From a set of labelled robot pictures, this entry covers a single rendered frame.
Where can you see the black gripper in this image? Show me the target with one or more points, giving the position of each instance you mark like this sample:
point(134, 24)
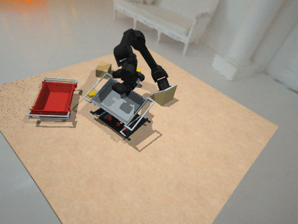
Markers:
point(126, 87)

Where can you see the red plastic tray with grey wire bars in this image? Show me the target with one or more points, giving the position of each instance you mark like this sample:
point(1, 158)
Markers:
point(54, 97)

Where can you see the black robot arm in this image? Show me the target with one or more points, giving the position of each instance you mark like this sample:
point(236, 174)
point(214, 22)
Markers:
point(129, 66)

